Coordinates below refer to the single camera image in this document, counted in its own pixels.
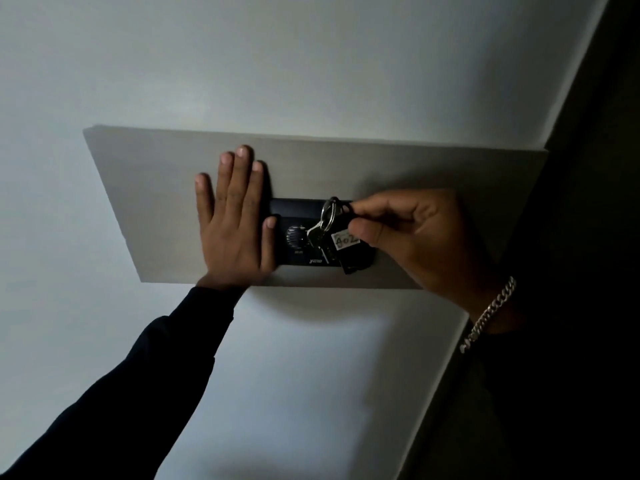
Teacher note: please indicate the person's left hand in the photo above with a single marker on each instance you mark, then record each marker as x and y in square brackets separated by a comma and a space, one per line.
[232, 239]

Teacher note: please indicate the person's right hand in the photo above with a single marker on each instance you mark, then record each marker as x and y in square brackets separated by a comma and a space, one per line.
[435, 244]

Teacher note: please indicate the person's right thumb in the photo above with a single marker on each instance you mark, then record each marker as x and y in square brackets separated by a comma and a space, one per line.
[385, 207]

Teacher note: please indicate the person's left middle finger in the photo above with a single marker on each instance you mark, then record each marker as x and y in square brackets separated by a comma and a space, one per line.
[240, 179]

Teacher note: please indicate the person's left thumb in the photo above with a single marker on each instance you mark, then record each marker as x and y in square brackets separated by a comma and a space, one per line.
[270, 242]

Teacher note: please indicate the person's left little finger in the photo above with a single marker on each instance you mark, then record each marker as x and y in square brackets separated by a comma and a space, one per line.
[203, 199]

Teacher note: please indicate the black-headed key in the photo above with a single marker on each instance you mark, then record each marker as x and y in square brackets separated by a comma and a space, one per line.
[346, 208]

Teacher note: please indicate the grey panel door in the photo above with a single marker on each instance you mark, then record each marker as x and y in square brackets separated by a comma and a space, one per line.
[150, 194]

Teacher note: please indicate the person's right forearm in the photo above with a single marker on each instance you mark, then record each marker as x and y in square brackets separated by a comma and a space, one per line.
[505, 322]

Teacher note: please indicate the person's left forearm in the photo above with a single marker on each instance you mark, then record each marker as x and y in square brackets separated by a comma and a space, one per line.
[135, 389]

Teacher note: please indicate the black round dial knob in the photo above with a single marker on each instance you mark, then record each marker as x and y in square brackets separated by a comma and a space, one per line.
[297, 237]

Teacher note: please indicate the black lock plate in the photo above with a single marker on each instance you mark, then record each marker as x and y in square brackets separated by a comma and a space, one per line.
[290, 209]

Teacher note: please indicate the silver hanging key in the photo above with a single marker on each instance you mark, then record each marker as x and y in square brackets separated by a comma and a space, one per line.
[317, 239]

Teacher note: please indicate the black key tag white label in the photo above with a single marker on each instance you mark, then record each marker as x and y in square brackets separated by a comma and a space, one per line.
[345, 240]

